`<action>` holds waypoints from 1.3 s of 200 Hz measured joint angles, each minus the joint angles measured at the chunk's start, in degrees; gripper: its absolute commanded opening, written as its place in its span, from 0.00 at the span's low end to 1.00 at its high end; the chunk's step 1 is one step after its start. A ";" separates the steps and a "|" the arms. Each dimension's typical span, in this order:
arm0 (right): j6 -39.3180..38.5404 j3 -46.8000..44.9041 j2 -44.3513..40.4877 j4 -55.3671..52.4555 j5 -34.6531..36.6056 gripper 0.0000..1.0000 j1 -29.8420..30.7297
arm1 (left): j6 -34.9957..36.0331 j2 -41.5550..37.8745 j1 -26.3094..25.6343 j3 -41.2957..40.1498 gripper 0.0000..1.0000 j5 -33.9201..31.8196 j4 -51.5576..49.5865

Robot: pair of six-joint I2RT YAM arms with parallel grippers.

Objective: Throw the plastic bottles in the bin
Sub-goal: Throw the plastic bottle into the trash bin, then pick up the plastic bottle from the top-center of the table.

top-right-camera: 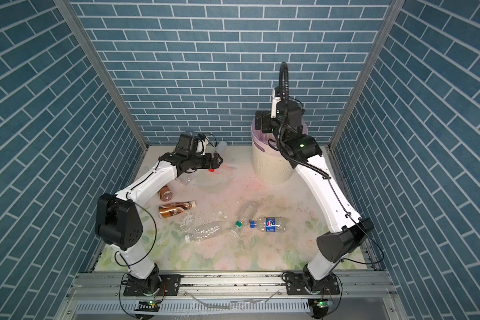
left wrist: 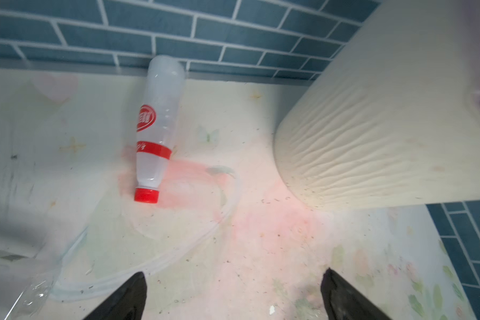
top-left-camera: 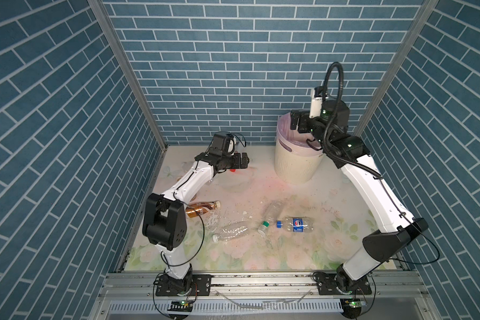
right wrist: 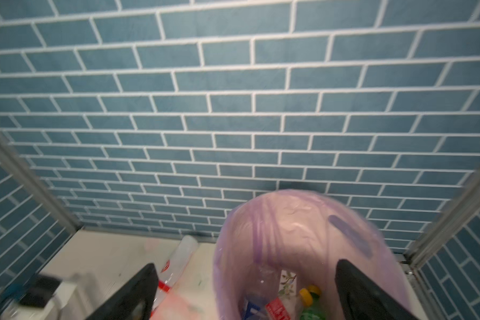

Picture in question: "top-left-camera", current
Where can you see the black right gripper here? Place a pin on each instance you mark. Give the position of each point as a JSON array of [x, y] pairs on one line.
[[304, 120]]

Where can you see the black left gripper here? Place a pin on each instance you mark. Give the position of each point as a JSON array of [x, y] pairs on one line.
[[236, 164]]

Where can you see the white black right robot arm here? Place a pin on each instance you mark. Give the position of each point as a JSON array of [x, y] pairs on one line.
[[396, 225]]

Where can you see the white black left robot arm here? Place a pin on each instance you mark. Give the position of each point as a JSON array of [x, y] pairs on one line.
[[165, 220]]

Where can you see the beige bin pink liner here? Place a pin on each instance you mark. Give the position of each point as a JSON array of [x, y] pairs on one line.
[[297, 156]]

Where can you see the amber tea bottle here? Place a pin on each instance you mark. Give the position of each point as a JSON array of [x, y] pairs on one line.
[[202, 208]]

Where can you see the clear bottle green cap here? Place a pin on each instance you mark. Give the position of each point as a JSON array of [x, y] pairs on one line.
[[270, 216]]

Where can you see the clear crushed bottle white cap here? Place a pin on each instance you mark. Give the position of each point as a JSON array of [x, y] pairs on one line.
[[231, 231]]

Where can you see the clear Pepsi bottle blue cap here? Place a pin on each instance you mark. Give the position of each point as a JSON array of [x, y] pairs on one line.
[[295, 224]]

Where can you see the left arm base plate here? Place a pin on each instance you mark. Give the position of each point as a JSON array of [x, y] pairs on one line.
[[182, 284]]

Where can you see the aluminium corner post right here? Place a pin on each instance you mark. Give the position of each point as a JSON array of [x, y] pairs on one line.
[[423, 14]]

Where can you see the aluminium corner post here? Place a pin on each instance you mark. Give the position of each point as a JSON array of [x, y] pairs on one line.
[[105, 23], [423, 14]]

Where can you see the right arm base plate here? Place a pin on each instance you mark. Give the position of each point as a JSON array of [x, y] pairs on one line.
[[334, 284]]

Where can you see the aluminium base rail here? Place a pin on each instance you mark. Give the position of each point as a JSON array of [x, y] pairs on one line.
[[264, 295]]

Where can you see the aluminium corner post left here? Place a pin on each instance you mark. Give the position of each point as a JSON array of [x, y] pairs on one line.
[[105, 23]]

